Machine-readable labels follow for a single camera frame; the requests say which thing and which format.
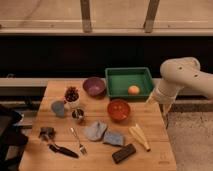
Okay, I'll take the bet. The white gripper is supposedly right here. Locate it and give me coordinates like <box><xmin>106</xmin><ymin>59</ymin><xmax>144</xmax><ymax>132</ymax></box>
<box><xmin>146</xmin><ymin>89</ymin><xmax>174</xmax><ymax>110</ymax></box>

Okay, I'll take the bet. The black eraser block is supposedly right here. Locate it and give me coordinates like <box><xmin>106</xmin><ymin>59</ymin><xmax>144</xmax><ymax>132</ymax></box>
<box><xmin>112</xmin><ymin>144</ymin><xmax>136</xmax><ymax>164</ymax></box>

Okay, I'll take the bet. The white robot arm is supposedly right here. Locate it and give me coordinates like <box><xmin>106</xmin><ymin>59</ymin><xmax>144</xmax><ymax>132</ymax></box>
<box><xmin>146</xmin><ymin>57</ymin><xmax>213</xmax><ymax>110</ymax></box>

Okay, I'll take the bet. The small metal cup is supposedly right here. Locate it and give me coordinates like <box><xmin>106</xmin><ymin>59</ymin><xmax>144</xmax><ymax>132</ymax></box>
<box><xmin>72</xmin><ymin>109</ymin><xmax>84</xmax><ymax>123</ymax></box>

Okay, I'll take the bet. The white cup with pinecone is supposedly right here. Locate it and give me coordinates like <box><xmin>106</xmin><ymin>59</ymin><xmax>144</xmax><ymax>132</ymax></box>
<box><xmin>65</xmin><ymin>86</ymin><xmax>79</xmax><ymax>109</ymax></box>

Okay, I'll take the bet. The blue plastic cup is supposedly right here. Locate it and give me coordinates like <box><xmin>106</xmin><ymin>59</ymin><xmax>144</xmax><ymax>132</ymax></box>
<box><xmin>51</xmin><ymin>101</ymin><xmax>65</xmax><ymax>117</ymax></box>

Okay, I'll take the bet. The green plastic bin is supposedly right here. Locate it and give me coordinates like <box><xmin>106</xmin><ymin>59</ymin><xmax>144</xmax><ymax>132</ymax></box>
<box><xmin>105</xmin><ymin>67</ymin><xmax>154</xmax><ymax>99</ymax></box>

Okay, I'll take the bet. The red bowl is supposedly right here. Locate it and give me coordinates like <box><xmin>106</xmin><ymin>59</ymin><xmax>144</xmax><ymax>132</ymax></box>
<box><xmin>107</xmin><ymin>99</ymin><xmax>131</xmax><ymax>121</ymax></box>

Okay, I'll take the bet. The purple bowl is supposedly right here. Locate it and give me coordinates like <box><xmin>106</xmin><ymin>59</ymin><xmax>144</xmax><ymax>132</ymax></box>
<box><xmin>83</xmin><ymin>77</ymin><xmax>106</xmax><ymax>97</ymax></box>

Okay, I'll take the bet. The blue sponge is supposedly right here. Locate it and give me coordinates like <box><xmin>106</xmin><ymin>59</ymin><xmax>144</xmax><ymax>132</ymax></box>
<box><xmin>103</xmin><ymin>131</ymin><xmax>124</xmax><ymax>146</ymax></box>

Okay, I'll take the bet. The grey crumpled cloth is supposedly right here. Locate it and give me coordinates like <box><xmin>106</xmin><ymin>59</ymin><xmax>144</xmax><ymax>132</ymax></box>
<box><xmin>84</xmin><ymin>121</ymin><xmax>107</xmax><ymax>141</ymax></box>

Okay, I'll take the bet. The silver fork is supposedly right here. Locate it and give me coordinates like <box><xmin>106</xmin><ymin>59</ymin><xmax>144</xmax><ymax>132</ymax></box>
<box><xmin>70</xmin><ymin>127</ymin><xmax>87</xmax><ymax>155</ymax></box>

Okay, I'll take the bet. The grey metal clip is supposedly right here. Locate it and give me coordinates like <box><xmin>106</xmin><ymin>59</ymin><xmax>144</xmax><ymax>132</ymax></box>
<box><xmin>39</xmin><ymin>127</ymin><xmax>55</xmax><ymax>141</ymax></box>

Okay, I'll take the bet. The black chair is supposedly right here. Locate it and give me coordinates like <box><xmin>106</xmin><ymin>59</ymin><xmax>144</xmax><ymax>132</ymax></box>
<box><xmin>0</xmin><ymin>104</ymin><xmax>28</xmax><ymax>171</ymax></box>

